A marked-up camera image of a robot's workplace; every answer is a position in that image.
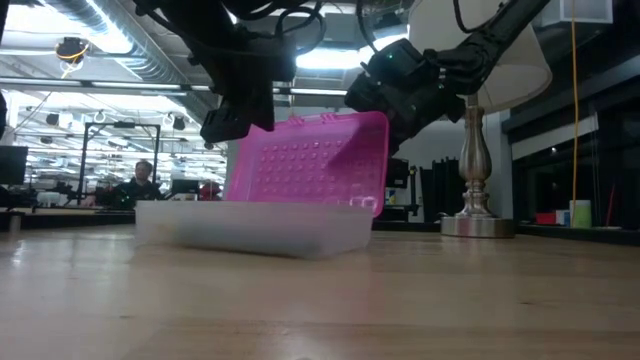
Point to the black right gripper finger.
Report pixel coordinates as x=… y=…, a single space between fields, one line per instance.
x=400 y=130

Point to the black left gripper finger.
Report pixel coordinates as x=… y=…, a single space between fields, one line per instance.
x=262 y=107

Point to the clear supply box pink lid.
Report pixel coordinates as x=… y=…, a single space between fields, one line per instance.
x=310 y=165

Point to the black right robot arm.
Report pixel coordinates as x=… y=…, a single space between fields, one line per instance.
x=495 y=35

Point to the red box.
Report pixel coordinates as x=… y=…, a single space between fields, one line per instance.
x=545 y=219

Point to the white shade silver table lamp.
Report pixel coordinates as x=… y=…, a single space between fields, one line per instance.
x=475 y=165

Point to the person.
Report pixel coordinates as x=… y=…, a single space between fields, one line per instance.
x=135 y=192

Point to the white blue container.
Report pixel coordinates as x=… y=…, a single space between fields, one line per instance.
x=563 y=218

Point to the green white container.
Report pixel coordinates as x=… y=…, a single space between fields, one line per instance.
x=581 y=215

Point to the black monitor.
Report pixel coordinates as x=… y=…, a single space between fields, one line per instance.
x=12 y=165

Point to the black wall screen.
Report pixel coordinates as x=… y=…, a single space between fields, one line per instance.
x=400 y=175

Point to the black gantry frame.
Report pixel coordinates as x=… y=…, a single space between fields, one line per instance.
x=120 y=125

